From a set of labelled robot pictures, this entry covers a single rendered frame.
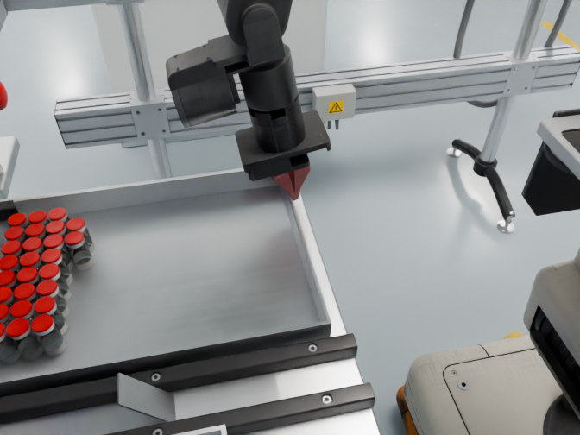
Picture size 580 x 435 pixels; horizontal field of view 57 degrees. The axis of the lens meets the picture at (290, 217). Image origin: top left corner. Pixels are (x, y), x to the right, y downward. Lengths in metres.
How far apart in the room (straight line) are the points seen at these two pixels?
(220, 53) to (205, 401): 0.33
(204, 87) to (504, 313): 1.41
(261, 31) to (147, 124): 1.13
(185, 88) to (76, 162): 1.83
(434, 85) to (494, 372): 0.87
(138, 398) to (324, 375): 0.18
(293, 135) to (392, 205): 1.46
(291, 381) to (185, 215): 0.27
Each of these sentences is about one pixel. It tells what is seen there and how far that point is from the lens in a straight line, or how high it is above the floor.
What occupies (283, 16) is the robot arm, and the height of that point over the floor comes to 1.16.
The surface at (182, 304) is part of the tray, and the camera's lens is 0.62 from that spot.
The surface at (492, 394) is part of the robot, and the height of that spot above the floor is 0.28.
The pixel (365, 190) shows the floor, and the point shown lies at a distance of 2.09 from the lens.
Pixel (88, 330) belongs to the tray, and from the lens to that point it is 0.62.
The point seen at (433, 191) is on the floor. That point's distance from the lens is 2.14.
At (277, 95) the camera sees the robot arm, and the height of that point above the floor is 1.08.
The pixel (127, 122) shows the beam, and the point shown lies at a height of 0.50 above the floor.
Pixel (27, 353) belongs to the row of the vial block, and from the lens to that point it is 0.61.
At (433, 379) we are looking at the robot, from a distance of 1.29.
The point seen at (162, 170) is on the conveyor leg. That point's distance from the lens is 1.73.
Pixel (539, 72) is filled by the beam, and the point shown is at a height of 0.51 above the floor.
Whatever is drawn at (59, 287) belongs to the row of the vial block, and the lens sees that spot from 0.64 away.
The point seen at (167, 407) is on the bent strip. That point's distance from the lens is 0.55.
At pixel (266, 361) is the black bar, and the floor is 0.90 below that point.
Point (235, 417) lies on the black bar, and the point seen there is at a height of 0.90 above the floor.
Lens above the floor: 1.37
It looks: 44 degrees down
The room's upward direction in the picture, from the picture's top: straight up
